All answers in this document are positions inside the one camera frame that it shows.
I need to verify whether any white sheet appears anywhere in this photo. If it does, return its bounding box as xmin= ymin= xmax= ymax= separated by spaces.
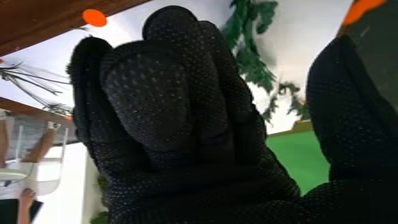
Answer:
xmin=0 ymin=0 xmax=357 ymax=136

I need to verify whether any dark mat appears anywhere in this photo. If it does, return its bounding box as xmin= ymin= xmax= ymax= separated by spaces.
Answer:
xmin=337 ymin=0 xmax=398 ymax=114

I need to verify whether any leafy green sprig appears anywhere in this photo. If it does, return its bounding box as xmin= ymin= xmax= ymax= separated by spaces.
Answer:
xmin=220 ymin=0 xmax=314 ymax=124

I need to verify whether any thin-stemmed green sprig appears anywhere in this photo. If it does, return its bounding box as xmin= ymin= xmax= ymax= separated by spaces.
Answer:
xmin=0 ymin=60 xmax=76 ymax=117

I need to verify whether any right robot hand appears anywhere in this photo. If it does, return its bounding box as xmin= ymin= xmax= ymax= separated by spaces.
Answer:
xmin=65 ymin=4 xmax=398 ymax=224

